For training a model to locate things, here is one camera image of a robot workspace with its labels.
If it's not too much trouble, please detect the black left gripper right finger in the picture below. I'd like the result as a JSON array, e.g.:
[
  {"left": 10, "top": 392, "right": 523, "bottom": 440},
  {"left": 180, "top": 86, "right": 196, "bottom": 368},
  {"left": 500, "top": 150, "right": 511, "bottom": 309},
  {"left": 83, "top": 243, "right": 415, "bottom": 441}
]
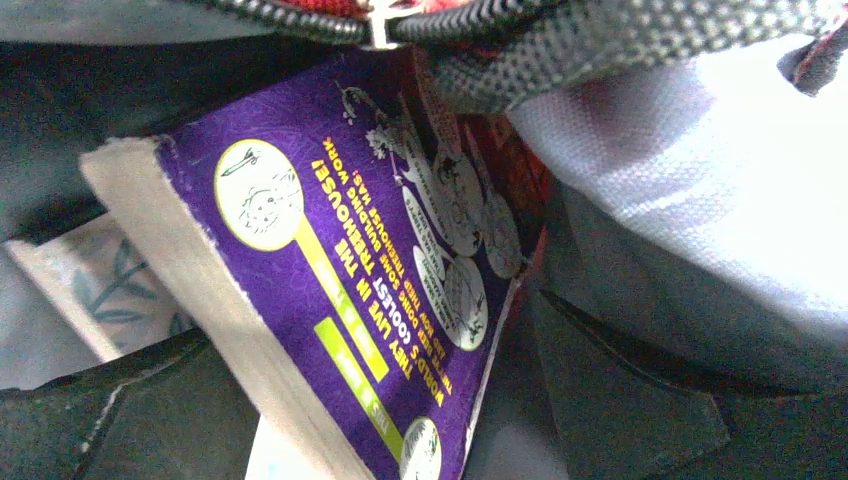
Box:
[{"left": 529, "top": 289, "right": 847, "bottom": 479}]

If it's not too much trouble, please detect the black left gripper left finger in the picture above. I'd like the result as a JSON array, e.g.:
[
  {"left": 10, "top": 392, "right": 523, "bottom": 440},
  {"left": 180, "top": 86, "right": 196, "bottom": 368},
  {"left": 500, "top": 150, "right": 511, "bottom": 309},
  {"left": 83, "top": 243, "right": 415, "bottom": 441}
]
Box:
[{"left": 1, "top": 329, "right": 259, "bottom": 479}]

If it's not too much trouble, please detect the floral cover book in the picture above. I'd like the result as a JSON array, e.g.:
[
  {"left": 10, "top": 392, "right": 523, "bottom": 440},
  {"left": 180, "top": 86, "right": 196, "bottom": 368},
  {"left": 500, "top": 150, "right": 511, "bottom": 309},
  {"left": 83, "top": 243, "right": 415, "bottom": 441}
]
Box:
[{"left": 4, "top": 214, "right": 195, "bottom": 362}]

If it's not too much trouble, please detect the purple cover book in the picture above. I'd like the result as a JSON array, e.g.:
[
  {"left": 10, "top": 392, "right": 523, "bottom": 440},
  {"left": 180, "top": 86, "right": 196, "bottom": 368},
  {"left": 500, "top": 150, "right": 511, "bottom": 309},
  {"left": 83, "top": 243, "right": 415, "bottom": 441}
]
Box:
[{"left": 80, "top": 48, "right": 551, "bottom": 479}]

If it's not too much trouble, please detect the red backpack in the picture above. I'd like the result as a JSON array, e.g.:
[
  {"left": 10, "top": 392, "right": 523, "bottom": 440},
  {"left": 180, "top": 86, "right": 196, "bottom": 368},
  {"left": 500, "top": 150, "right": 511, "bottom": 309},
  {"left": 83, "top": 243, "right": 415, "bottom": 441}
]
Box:
[{"left": 1, "top": 1, "right": 847, "bottom": 479}]

